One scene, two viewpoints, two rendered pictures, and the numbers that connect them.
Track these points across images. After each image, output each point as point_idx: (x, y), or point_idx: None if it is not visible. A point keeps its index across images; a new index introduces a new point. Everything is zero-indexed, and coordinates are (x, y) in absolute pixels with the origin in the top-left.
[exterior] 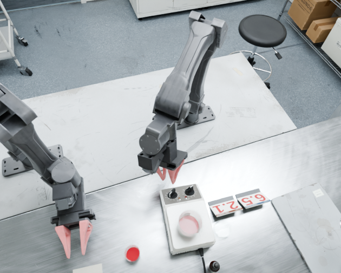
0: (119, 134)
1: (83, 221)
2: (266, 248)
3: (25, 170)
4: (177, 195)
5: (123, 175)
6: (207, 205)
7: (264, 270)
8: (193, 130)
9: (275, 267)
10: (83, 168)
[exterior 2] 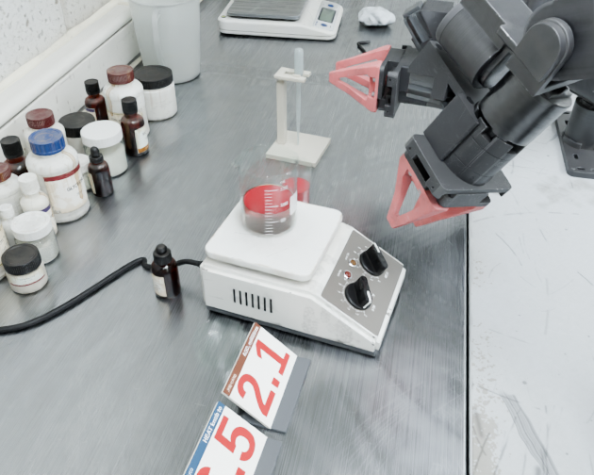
0: None
1: (380, 62)
2: (90, 417)
3: (558, 131)
4: (363, 266)
5: (486, 242)
6: (302, 356)
7: (59, 378)
8: None
9: (36, 406)
10: (536, 193)
